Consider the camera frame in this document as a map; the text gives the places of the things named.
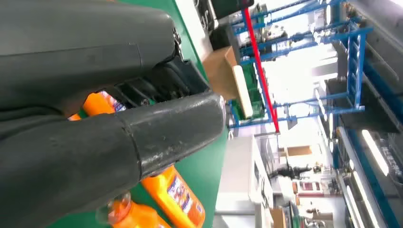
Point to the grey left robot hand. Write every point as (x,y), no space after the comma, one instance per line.
(78,47)

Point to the orange detergent bottle clear cap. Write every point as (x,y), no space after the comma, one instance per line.
(97,105)
(176,201)
(138,217)

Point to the white table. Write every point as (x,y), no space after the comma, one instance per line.
(234,170)
(192,25)

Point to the black carrying case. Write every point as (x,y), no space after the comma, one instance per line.
(222,39)

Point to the open cardboard box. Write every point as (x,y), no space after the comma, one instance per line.
(220,72)

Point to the black bag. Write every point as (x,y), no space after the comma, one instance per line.
(231,8)

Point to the green table mat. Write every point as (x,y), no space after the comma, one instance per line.
(201,170)

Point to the green plastic crate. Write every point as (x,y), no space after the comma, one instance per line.
(256,108)
(252,78)

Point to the red pole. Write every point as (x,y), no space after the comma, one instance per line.
(260,67)

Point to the brown cardboard box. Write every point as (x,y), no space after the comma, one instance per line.
(299,151)

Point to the person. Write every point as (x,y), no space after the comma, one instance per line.
(288,172)

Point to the blue metal shelf rack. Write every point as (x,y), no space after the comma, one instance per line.
(361,63)

